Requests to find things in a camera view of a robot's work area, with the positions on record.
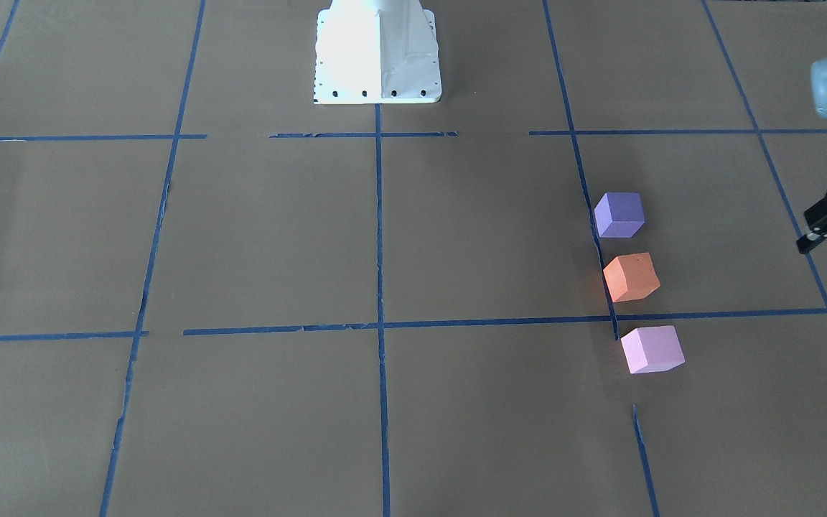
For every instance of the orange foam block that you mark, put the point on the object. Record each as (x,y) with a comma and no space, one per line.
(631,277)

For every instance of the purple foam block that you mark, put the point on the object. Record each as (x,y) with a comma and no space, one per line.
(619,214)

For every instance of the pink foam block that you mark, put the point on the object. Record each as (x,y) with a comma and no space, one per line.
(652,349)

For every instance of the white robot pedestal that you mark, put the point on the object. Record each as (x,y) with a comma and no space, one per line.
(376,52)

